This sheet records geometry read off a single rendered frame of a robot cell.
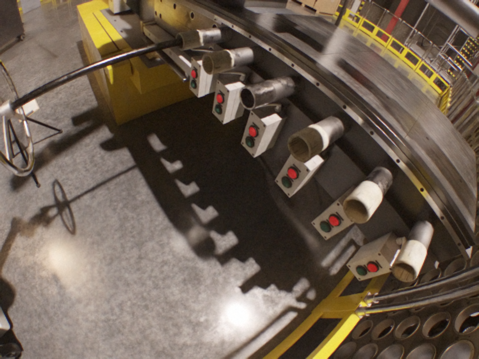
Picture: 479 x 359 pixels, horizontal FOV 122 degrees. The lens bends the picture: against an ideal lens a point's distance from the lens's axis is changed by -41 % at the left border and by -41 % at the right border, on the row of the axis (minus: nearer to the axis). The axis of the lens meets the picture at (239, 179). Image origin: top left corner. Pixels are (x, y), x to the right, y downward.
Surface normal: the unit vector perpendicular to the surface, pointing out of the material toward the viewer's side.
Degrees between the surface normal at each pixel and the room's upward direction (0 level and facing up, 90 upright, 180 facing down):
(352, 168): 90
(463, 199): 0
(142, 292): 0
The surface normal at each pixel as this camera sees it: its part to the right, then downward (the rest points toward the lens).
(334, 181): -0.77, 0.45
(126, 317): 0.19, -0.51
